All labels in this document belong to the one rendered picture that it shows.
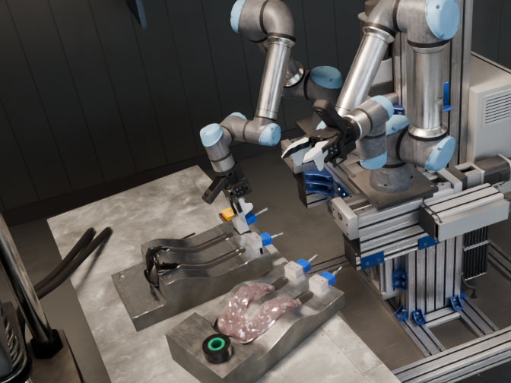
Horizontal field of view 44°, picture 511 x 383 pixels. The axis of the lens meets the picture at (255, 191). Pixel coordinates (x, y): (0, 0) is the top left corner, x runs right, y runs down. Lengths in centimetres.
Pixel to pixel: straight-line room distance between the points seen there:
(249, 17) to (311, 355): 111
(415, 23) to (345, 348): 94
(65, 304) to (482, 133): 234
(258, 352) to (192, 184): 113
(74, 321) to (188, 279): 154
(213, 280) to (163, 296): 17
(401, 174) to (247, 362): 79
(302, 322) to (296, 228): 189
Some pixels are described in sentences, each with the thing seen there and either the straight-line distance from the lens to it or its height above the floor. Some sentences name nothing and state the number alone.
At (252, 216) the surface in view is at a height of 94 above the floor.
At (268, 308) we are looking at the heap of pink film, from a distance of 192.
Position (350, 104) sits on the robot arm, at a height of 142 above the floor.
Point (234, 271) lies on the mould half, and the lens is 213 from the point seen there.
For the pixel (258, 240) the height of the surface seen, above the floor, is 92.
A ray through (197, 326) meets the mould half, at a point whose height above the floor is 91.
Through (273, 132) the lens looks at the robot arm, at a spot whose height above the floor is 126.
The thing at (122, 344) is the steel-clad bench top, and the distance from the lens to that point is 210.
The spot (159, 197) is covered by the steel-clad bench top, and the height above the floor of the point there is 80.
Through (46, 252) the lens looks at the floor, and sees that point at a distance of 412.
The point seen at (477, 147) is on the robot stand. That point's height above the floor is 101.
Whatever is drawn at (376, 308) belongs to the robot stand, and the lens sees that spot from 291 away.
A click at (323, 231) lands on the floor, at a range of 372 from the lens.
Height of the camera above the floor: 221
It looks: 32 degrees down
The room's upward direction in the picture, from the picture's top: 9 degrees counter-clockwise
